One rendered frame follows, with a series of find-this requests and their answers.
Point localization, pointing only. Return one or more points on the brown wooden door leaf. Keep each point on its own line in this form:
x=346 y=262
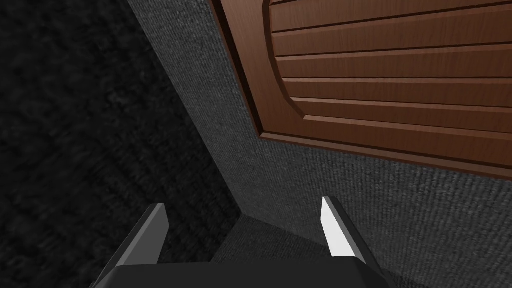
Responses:
x=384 y=76

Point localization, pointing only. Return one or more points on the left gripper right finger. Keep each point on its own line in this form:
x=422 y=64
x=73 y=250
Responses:
x=339 y=236

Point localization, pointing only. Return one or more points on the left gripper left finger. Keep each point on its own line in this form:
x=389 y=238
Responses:
x=144 y=241

